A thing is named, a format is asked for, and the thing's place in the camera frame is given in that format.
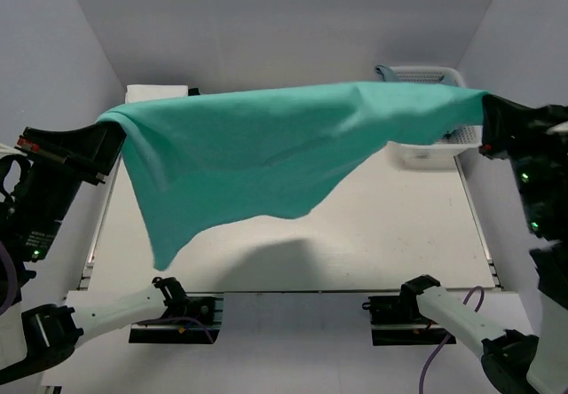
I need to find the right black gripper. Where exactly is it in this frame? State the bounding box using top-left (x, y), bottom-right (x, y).
top-left (477, 91), bottom-right (568, 233)

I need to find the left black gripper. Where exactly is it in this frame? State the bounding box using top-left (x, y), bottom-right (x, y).
top-left (7, 112), bottom-right (138, 257)

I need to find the teal green t shirt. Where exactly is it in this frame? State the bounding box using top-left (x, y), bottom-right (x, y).
top-left (100, 82), bottom-right (484, 271)

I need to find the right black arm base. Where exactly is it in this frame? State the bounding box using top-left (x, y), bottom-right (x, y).
top-left (361, 295), bottom-right (448, 347)

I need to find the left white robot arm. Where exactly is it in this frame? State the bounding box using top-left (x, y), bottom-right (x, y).
top-left (1, 122), bottom-right (188, 384)

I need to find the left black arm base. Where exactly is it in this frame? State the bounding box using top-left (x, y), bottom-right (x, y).
top-left (129, 295), bottom-right (224, 345)

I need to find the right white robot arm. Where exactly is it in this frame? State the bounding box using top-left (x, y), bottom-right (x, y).
top-left (399, 95), bottom-right (567, 393)

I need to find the white plastic basket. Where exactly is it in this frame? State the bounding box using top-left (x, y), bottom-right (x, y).
top-left (384, 66), bottom-right (485, 167)

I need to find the grey blue crumpled t shirt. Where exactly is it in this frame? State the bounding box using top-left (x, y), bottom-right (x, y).
top-left (375, 65), bottom-right (465, 87)

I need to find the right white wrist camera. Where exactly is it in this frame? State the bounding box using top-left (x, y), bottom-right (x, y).
top-left (547, 122), bottom-right (568, 135)

